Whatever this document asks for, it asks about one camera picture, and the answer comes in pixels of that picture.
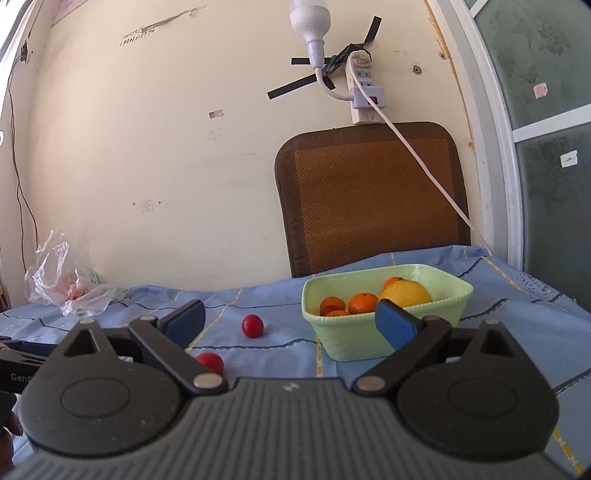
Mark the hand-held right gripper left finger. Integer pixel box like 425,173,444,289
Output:
46,299,228,395

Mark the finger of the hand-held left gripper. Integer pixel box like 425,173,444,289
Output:
0,338,49,365

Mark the brown woven mat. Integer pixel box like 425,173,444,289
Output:
274,121,472,278

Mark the white plug-in lamp bulb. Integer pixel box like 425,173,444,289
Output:
288,0,356,102

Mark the clear plastic bag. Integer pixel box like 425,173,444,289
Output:
24,229,130,317

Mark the light green plastic basket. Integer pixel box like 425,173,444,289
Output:
301,264,475,361

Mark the large orange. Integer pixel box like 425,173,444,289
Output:
348,292,379,315

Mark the large yellow grapefruit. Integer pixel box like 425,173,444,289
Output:
379,278,433,309

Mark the black wall cable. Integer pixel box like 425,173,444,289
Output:
7,41,40,259

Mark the person's left hand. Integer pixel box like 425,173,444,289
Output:
0,392,23,462

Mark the white framed frosted window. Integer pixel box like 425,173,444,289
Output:
425,0,591,305

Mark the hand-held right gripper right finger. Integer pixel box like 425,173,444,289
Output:
353,299,532,397

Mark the white power strip with cable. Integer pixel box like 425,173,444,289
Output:
353,51,494,256

